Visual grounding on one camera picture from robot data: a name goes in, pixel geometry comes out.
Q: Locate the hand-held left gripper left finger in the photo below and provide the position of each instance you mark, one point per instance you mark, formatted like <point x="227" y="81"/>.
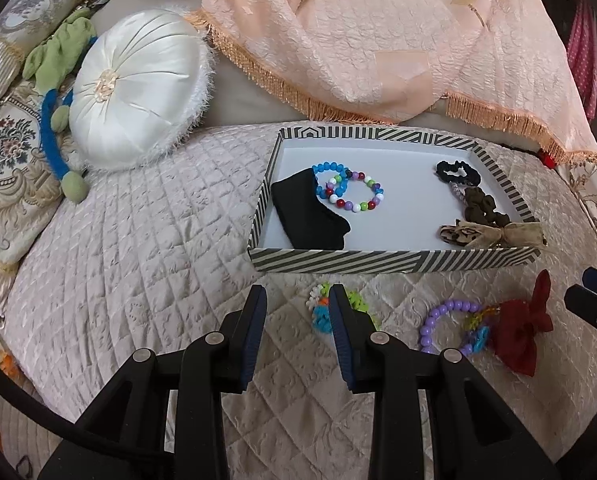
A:
<point x="252" y="335"/>

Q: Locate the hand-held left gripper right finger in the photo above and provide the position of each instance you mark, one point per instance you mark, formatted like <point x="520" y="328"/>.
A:
<point x="342" y="340"/>

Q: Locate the red fabric hair bow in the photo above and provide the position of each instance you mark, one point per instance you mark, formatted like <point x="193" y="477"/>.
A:
<point x="523" y="325"/>

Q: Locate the beige ribbon hair bow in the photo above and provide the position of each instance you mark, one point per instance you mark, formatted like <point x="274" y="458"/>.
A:
<point x="518" y="234"/>

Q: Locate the black fabric headband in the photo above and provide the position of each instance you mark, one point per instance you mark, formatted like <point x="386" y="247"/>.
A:
<point x="308" y="215"/>

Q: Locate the brown scrunchie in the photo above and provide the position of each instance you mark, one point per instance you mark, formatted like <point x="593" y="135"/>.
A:
<point x="483" y="210"/>

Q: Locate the black-and-white striped box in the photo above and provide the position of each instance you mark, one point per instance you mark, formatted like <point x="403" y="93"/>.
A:
<point x="403" y="185"/>

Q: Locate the black scrunchie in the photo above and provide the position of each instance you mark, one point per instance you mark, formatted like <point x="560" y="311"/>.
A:
<point x="448" y="175"/>

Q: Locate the floral patterned cushion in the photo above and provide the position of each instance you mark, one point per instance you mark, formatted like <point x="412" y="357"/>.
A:
<point x="593" y="210"/>

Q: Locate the small red object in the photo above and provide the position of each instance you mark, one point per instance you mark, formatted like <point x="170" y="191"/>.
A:
<point x="545" y="158"/>

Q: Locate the beige quilted bedspread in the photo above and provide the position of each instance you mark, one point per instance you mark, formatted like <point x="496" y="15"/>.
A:
<point x="153" y="240"/>

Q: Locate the pink polka-dot garment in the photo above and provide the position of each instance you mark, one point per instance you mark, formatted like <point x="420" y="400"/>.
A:
<point x="583" y="55"/>

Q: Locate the white round satin pillow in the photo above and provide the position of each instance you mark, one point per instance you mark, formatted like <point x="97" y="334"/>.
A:
<point x="138" y="85"/>

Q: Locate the floral embroidered beige cushion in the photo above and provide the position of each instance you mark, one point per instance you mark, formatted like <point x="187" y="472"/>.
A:
<point x="13" y="170"/>

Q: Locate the peach fringed blanket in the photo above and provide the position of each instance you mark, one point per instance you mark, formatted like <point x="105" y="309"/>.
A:
<point x="378" y="35"/>

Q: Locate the green and blue plush toy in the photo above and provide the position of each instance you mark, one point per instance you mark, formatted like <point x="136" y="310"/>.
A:
<point x="61" y="50"/>

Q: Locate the beige embroidered bolster cushion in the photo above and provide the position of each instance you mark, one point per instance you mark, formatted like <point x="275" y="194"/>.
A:
<point x="13" y="20"/>

